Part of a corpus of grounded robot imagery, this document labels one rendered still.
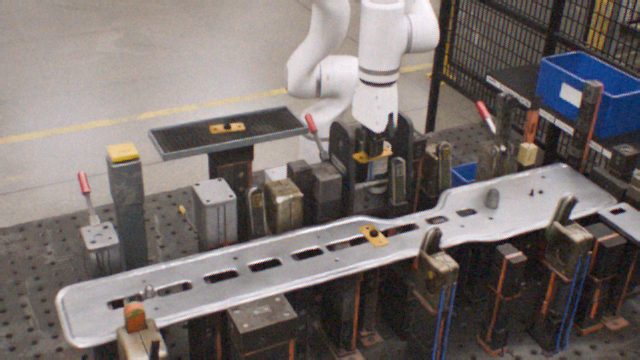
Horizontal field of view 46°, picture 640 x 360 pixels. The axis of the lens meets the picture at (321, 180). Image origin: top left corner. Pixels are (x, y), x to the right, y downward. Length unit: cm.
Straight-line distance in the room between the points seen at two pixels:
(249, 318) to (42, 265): 90
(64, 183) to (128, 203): 215
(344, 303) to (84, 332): 59
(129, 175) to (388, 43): 69
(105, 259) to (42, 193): 226
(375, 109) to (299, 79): 60
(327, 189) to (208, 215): 32
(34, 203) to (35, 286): 170
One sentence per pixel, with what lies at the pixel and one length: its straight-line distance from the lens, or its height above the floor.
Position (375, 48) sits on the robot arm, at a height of 149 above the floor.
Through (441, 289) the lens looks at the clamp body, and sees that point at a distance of 166.
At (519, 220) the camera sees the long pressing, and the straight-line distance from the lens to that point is 192.
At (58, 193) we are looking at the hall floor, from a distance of 391.
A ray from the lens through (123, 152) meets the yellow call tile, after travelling 180.
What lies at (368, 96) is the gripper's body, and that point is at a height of 138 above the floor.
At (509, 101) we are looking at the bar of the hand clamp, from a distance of 201.
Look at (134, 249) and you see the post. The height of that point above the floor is 90.
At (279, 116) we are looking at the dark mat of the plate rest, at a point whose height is 116.
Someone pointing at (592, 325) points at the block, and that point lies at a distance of 212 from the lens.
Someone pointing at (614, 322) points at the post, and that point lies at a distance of 217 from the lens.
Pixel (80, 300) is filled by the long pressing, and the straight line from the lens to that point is 164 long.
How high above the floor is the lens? 203
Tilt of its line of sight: 31 degrees down
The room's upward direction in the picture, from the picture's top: 3 degrees clockwise
